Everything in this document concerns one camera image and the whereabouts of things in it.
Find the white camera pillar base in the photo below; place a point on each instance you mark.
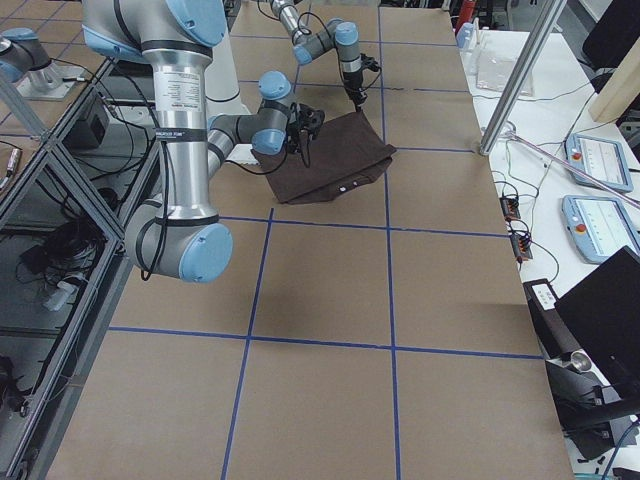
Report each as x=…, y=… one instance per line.
x=221, y=85

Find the near blue teach pendant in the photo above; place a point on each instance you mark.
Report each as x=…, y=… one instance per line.
x=598, y=226

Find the black box with label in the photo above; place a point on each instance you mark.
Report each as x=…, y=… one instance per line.
x=554, y=335

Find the blue teach pendant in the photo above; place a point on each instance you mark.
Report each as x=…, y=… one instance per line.
x=598, y=226
x=602, y=159

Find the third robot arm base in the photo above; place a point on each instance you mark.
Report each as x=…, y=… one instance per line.
x=26, y=64

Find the red cylinder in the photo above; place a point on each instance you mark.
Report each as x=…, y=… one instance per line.
x=466, y=11

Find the far blue teach pendant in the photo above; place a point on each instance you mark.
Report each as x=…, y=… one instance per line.
x=602, y=159

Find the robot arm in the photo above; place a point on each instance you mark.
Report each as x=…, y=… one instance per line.
x=311, y=38
x=177, y=233

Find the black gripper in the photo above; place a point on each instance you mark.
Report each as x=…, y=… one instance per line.
x=352, y=83
x=301, y=141

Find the dark brown t-shirt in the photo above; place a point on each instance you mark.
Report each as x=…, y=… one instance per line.
x=348, y=153

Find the aluminium frame post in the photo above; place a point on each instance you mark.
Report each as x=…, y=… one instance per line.
x=530, y=52

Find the small orange circuit board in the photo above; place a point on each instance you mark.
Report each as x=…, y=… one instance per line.
x=510, y=208

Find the black monitor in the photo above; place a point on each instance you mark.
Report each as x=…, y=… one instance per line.
x=602, y=314

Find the metal cup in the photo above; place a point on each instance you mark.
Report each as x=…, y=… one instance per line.
x=578, y=362

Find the clear plastic bag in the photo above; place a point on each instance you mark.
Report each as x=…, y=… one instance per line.
x=490, y=65

